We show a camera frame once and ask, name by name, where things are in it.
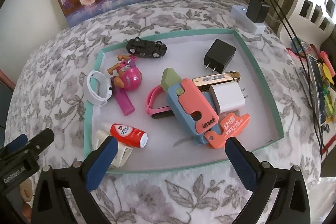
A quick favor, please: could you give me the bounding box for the orange blue toy knife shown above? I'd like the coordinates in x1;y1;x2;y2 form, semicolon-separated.
195;113;251;149

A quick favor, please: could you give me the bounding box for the red white glue bottle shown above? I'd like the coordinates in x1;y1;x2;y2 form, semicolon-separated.
101;123;148;148

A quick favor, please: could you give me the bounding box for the purple translucent lighter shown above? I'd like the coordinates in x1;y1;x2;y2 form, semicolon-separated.
115;88;135;116

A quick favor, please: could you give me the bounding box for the pink doll figure toy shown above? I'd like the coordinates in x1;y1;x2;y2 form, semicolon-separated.
107;55;142;91

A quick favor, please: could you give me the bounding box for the white charger cube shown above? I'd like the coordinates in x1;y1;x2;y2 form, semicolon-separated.
209;81;245;114

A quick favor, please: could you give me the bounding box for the pink blue green toy knife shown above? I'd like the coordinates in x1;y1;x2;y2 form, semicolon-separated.
161;68;219;142

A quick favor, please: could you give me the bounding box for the pink smart watch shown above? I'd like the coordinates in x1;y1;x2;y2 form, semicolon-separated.
145;85;174;119

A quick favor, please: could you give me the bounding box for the greek pattern lighter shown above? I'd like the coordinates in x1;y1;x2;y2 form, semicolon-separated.
192;71;241;87

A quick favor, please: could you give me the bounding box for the black charger block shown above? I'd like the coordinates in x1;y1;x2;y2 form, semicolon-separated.
203;39;236;73

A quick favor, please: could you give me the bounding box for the person's hand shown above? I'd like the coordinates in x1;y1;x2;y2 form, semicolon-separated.
19;178;34;223

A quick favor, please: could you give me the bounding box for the floral grey white blanket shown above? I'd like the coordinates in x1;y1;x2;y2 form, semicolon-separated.
4;0;322;224

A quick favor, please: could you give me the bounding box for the cream white plastic block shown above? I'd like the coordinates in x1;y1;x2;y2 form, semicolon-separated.
92;130;133;169

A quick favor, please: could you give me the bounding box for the colourful stationery pile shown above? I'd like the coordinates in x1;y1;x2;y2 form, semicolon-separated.
289;38;335;155

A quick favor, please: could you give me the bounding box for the teal white shallow box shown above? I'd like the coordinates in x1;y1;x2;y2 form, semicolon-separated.
83;28;284;173

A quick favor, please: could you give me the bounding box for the black toy car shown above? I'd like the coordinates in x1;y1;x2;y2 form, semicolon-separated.
126;37;167;58

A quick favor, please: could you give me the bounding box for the black plugged power adapter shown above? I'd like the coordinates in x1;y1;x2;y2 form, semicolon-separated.
246;0;270;23

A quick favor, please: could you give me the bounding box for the white power strip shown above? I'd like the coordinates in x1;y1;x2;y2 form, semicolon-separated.
231;6;266;35

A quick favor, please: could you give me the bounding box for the black cable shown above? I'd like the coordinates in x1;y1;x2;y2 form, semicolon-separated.
258;0;325;155

